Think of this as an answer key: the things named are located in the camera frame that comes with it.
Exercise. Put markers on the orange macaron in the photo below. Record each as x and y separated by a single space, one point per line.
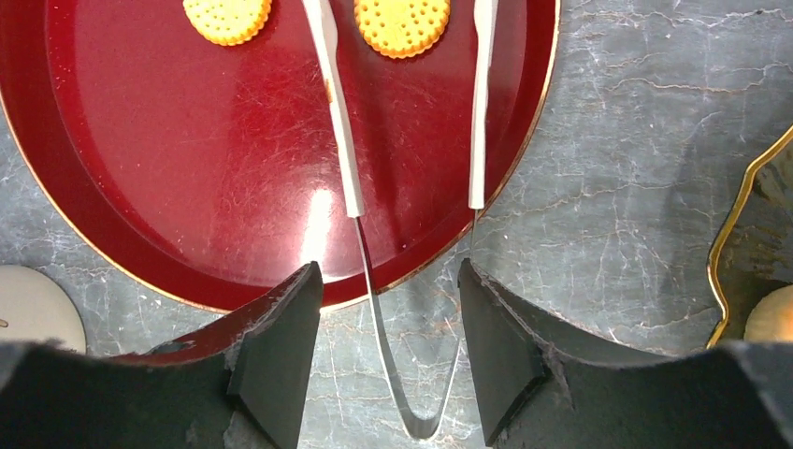
227 22
400 29

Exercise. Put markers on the orange fruit tart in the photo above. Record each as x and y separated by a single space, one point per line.
771 318

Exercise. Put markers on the three-tier gold dessert stand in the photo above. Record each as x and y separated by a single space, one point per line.
751 256

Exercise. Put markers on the red round tray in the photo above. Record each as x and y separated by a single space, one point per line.
209 173

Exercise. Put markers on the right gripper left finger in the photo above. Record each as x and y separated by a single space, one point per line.
240 381

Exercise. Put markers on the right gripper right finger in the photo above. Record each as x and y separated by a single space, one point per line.
541 382

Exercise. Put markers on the pink beige mug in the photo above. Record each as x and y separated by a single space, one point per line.
35 308

